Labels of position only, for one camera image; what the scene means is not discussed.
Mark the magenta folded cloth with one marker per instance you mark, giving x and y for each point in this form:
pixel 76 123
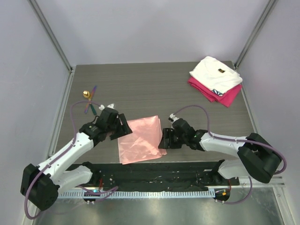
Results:
pixel 213 96

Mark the aluminium front rail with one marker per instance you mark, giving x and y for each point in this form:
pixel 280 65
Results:
pixel 258 179

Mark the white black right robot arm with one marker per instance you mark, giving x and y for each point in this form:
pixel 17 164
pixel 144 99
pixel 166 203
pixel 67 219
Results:
pixel 254 157

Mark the pink satin napkin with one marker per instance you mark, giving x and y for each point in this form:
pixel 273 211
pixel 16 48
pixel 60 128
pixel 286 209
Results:
pixel 142 144

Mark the gold spoon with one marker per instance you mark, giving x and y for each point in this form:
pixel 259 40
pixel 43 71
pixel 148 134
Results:
pixel 88 95

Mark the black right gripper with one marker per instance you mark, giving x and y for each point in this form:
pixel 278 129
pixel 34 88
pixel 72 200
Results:
pixel 170 137

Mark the white wrist camera connector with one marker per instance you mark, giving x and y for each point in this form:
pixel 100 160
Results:
pixel 172 118

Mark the grey left corner post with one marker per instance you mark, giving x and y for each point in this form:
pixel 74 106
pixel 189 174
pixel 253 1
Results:
pixel 46 26

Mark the dark green handled utensil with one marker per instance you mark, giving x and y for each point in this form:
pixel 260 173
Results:
pixel 93 109

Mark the white folded cloth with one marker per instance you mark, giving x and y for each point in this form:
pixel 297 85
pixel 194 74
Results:
pixel 215 75

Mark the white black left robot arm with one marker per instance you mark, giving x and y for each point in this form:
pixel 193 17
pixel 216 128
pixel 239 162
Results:
pixel 42 184

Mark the white slotted cable duct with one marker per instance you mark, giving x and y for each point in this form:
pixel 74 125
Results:
pixel 72 194

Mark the grey aluminium corner post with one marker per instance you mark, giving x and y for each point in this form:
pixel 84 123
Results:
pixel 255 31

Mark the iridescent purple utensil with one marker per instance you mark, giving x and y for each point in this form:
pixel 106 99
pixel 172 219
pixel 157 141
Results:
pixel 88 105

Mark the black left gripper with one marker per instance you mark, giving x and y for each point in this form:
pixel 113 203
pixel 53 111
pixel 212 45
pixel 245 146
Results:
pixel 125 129

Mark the white left wrist connector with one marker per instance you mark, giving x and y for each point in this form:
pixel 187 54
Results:
pixel 102 107

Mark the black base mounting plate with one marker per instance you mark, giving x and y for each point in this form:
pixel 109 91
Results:
pixel 159 177

